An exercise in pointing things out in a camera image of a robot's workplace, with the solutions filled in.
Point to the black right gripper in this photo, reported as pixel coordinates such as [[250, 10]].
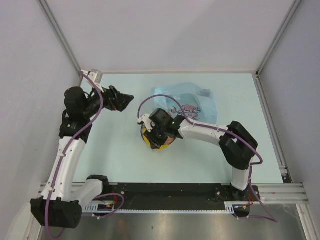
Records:
[[155, 143]]

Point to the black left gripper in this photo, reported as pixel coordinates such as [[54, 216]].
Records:
[[115, 100]]

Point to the pink fake peach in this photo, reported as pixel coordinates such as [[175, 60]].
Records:
[[169, 140]]

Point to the yellow fake banana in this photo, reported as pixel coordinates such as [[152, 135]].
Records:
[[149, 144]]

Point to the light blue cartoon plastic bag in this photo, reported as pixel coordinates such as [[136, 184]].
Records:
[[197, 103]]

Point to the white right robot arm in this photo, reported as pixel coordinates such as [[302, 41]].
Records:
[[160, 129]]

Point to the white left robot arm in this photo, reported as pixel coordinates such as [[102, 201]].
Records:
[[57, 205]]

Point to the round white printed plate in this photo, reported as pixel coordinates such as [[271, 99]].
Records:
[[142, 130]]

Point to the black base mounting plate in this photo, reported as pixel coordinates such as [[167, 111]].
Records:
[[154, 203]]

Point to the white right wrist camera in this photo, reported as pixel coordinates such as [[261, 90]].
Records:
[[146, 121]]

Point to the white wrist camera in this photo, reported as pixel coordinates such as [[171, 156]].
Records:
[[93, 77], [146, 121]]

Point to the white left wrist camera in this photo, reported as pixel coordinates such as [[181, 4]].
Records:
[[93, 77]]

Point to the aluminium frame rail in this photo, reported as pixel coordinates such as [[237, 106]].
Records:
[[267, 192]]

